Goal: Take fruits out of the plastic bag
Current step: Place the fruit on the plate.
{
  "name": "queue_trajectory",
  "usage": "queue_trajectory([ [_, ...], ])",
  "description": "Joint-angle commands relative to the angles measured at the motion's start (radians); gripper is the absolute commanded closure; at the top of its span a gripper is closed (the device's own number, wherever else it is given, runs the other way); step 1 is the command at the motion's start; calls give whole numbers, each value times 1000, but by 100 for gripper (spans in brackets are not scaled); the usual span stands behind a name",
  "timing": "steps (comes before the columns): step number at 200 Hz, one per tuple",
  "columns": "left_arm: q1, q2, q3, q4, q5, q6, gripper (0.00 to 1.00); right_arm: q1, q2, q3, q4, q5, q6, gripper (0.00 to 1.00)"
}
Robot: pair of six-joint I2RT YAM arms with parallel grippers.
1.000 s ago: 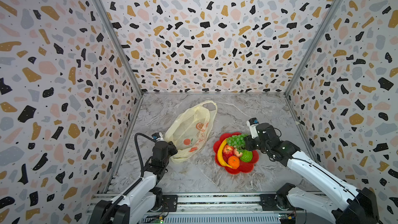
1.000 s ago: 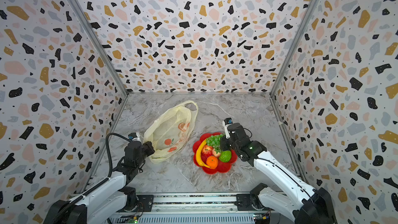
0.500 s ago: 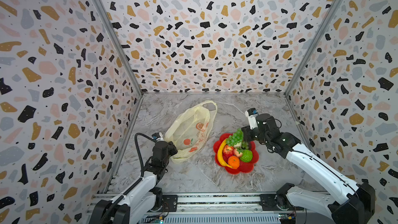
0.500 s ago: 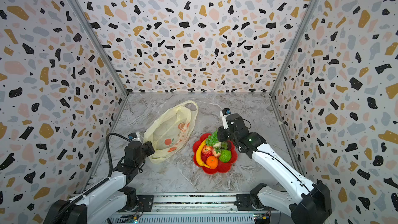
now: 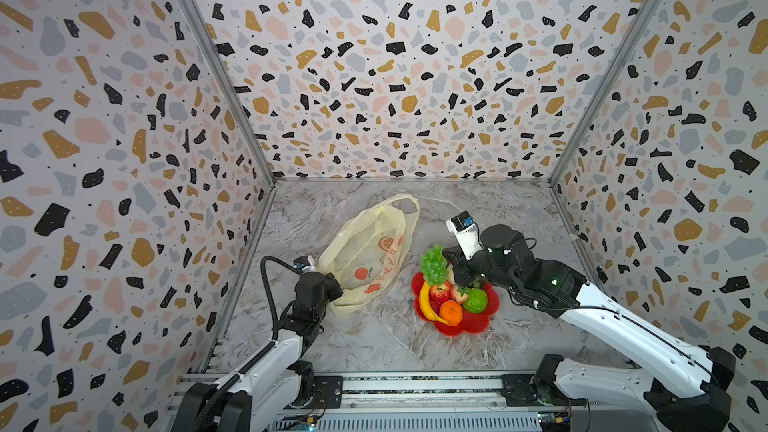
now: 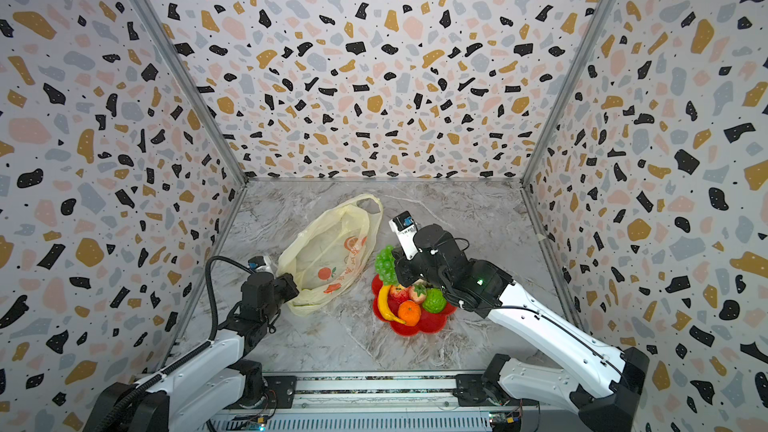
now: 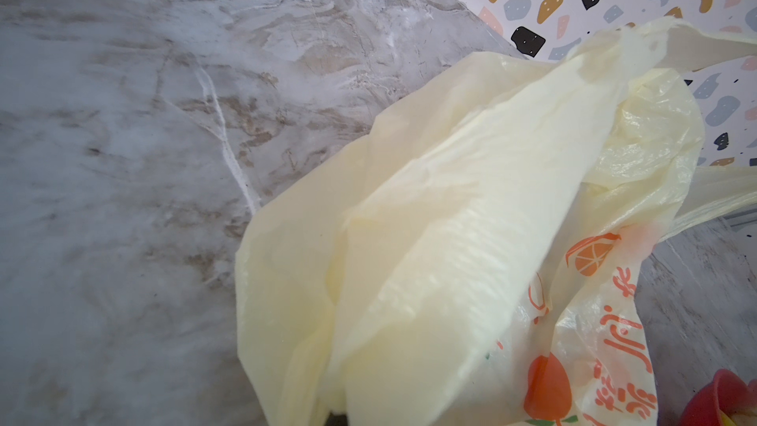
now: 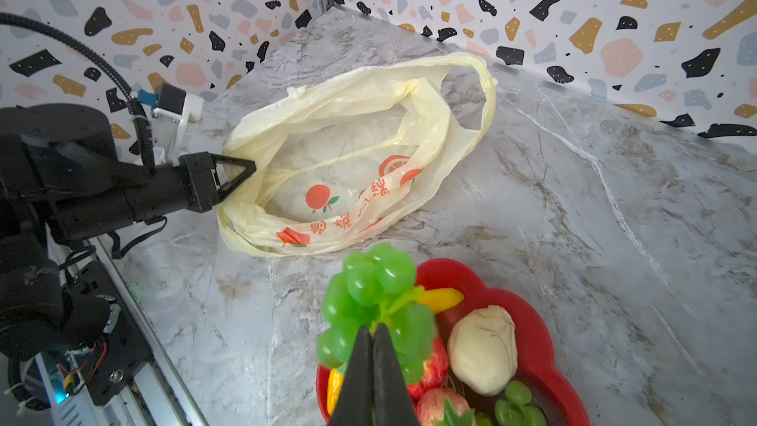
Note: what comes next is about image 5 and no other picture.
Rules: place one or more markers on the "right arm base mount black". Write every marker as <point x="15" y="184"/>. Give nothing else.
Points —
<point x="520" y="389"/>

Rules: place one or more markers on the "red apple toy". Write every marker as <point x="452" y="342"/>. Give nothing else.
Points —
<point x="440" y="293"/>

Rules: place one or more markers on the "yellow banana toy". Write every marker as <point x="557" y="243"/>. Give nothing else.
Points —
<point x="425" y="306"/>

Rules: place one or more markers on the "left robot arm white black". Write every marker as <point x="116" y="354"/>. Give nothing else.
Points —
<point x="252" y="396"/>

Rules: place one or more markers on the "orange fruit toy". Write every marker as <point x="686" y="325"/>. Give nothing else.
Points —
<point x="451" y="313"/>

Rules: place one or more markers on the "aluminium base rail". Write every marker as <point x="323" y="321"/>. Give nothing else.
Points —
<point x="432" y="401"/>

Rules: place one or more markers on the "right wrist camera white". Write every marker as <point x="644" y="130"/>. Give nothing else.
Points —
<point x="466" y="232"/>

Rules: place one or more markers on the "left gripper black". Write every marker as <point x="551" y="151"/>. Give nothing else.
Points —
<point x="327" y="282"/>

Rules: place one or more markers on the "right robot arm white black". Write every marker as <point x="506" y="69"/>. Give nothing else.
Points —
<point x="684" y="387"/>

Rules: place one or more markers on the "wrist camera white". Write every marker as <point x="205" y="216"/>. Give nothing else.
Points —
<point x="466" y="232"/>
<point x="305" y="264"/>

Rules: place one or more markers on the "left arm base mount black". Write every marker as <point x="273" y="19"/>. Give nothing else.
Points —
<point x="323" y="392"/>

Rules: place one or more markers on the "green grapes bunch toy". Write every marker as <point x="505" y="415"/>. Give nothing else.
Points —
<point x="434" y="266"/>

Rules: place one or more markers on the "red flower-shaped plate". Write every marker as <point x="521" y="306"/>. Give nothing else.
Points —
<point x="471" y="323"/>

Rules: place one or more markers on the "cream plastic bag orange print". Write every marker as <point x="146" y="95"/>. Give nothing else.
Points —
<point x="368" y="253"/>

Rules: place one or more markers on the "lime green bumpy fruit toy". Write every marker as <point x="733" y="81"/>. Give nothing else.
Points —
<point x="476" y="302"/>

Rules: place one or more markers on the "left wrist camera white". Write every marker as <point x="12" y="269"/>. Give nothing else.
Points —
<point x="305" y="264"/>

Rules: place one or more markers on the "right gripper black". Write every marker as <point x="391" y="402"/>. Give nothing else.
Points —
<point x="461" y="265"/>

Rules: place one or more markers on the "small red fruit toy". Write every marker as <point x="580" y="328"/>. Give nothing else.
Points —
<point x="459" y="295"/>

